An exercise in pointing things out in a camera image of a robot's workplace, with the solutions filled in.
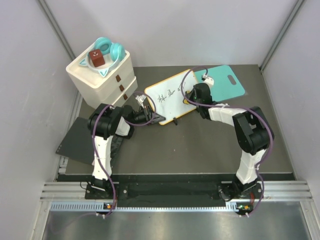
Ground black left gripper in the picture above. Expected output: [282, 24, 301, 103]
[130, 105, 166, 126]

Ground yellow-framed whiteboard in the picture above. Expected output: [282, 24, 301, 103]
[144, 70, 198, 126]

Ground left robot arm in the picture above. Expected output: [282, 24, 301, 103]
[87, 103, 166, 181]

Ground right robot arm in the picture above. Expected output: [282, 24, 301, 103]
[184, 83, 274, 198]

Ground white three-drawer storage cabinet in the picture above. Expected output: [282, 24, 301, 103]
[66, 45, 138, 109]

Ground teal cat-ear headphones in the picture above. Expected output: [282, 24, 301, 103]
[78, 37, 126, 78]

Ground brown cube toy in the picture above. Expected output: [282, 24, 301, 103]
[89, 49, 105, 68]

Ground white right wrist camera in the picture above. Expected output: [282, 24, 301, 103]
[201, 75, 215, 88]

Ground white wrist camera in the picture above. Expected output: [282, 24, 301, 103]
[201, 75, 215, 88]
[135, 94, 147, 108]

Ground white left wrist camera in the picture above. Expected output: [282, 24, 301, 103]
[135, 94, 147, 108]

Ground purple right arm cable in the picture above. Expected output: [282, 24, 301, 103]
[181, 65, 275, 218]

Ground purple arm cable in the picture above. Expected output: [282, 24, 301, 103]
[91, 91, 157, 219]
[181, 65, 275, 218]

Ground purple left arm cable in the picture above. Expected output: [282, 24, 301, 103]
[91, 91, 157, 219]

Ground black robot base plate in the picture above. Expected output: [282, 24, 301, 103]
[85, 180, 262, 207]

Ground aluminium frame rail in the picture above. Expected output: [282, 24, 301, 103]
[40, 181, 312, 202]

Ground grey slotted cable duct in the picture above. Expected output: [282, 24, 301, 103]
[50, 201, 249, 213]

